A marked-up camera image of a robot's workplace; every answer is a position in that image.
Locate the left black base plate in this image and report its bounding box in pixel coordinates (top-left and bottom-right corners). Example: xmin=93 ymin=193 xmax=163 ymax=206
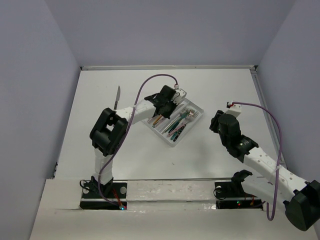
xmin=79 ymin=180 xmax=128 ymax=211

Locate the teal plastic fork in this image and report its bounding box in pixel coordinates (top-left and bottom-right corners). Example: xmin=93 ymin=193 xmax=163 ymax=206
xmin=164 ymin=110 xmax=189 ymax=133

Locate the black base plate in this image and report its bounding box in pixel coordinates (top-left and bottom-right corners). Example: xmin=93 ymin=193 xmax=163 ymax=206
xmin=79 ymin=180 xmax=128 ymax=211
xmin=213 ymin=170 xmax=265 ymax=210

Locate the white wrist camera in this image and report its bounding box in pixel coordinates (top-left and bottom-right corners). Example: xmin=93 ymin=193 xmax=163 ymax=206
xmin=172 ymin=88 xmax=187 ymax=105
xmin=225 ymin=101 xmax=242 ymax=118

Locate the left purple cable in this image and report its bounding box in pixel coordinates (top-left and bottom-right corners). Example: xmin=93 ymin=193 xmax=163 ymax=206
xmin=97 ymin=73 xmax=180 ymax=208

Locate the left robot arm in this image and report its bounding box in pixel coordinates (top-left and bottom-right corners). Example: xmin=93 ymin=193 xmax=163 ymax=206
xmin=89 ymin=85 xmax=187 ymax=198

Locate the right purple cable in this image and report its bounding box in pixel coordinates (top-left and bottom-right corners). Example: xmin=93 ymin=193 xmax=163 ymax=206
xmin=234 ymin=101 xmax=285 ymax=222

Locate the white divided cutlery tray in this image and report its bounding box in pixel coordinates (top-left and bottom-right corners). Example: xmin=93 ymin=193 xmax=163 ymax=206
xmin=142 ymin=98 xmax=204 ymax=147

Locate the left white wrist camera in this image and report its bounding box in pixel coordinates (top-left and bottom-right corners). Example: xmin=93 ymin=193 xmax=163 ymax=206
xmin=172 ymin=88 xmax=187 ymax=105

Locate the black handled silver fork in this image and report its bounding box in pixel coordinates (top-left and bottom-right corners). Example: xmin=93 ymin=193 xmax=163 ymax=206
xmin=170 ymin=110 xmax=199 ymax=142

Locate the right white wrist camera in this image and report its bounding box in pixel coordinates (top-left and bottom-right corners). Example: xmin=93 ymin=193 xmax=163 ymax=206
xmin=225 ymin=101 xmax=242 ymax=118

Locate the purple cable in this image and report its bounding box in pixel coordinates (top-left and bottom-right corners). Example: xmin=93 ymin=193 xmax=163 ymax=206
xmin=97 ymin=73 xmax=180 ymax=208
xmin=234 ymin=101 xmax=285 ymax=222

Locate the pink handled silver fork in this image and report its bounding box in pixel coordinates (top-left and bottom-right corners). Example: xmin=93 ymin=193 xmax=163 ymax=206
xmin=167 ymin=111 xmax=199 ymax=137

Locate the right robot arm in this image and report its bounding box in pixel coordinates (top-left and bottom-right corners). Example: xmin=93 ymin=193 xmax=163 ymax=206
xmin=209 ymin=110 xmax=320 ymax=231

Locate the all silver fork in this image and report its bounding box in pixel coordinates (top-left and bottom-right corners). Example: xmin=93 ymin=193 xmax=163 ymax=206
xmin=161 ymin=107 xmax=189 ymax=134

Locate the gold fork black handle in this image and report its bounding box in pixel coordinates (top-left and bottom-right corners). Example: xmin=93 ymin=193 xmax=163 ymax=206
xmin=187 ymin=109 xmax=198 ymax=119

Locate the teal handled silver fork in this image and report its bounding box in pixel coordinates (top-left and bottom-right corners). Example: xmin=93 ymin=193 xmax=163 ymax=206
xmin=170 ymin=124 xmax=186 ymax=142

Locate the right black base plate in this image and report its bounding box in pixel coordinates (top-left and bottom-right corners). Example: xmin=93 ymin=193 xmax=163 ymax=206
xmin=213 ymin=170 xmax=265 ymax=210

